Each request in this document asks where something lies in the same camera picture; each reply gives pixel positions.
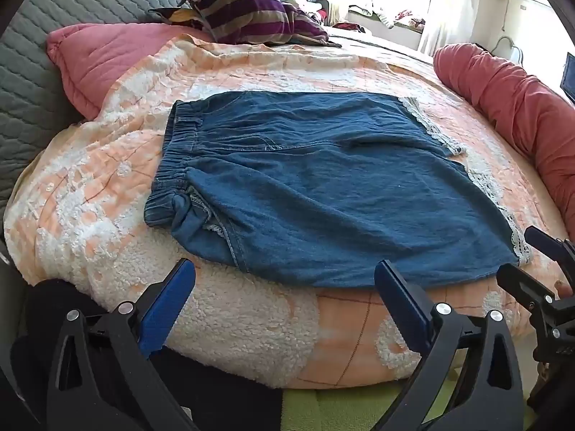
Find red bolster cushion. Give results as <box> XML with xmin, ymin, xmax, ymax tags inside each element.
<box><xmin>433</xmin><ymin>43</ymin><xmax>575</xmax><ymax>234</ymax></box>

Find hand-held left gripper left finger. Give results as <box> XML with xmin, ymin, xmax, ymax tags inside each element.
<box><xmin>47</xmin><ymin>258</ymin><xmax>197</xmax><ymax>431</ymax></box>

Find purple striped pillow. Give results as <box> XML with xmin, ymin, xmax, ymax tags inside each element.
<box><xmin>148</xmin><ymin>0</ymin><xmax>343</xmax><ymax>49</ymax></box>

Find green mat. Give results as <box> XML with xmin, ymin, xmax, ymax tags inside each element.
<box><xmin>279</xmin><ymin>379</ymin><xmax>537</xmax><ymax>431</ymax></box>

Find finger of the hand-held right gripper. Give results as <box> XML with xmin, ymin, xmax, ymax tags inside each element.
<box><xmin>496</xmin><ymin>263</ymin><xmax>567</xmax><ymax>324</ymax></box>
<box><xmin>524</xmin><ymin>226</ymin><xmax>575</xmax><ymax>279</ymax></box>

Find white curtain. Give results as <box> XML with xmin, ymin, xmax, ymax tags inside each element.
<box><xmin>418</xmin><ymin>0</ymin><xmax>483</xmax><ymax>57</ymax></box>

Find grey quilted headboard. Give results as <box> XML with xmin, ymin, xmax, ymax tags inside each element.
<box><xmin>0</xmin><ymin>0</ymin><xmax>250</xmax><ymax>207</ymax></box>

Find dark screen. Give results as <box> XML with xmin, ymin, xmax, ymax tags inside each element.
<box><xmin>560</xmin><ymin>52</ymin><xmax>575</xmax><ymax>104</ymax></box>

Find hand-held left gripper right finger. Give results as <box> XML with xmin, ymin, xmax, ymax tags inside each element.
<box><xmin>374</xmin><ymin>259</ymin><xmax>524</xmax><ymax>431</ymax></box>

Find orange white fleece blanket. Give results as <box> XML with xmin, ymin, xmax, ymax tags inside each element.
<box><xmin>4</xmin><ymin>36</ymin><xmax>571</xmax><ymax>389</ymax></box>

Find pink quilted pillow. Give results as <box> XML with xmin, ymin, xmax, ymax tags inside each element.
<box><xmin>46</xmin><ymin>22</ymin><xmax>216</xmax><ymax>121</ymax></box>

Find pile of clothes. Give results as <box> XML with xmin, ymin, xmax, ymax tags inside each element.
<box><xmin>247</xmin><ymin>0</ymin><xmax>425</xmax><ymax>34</ymax></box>

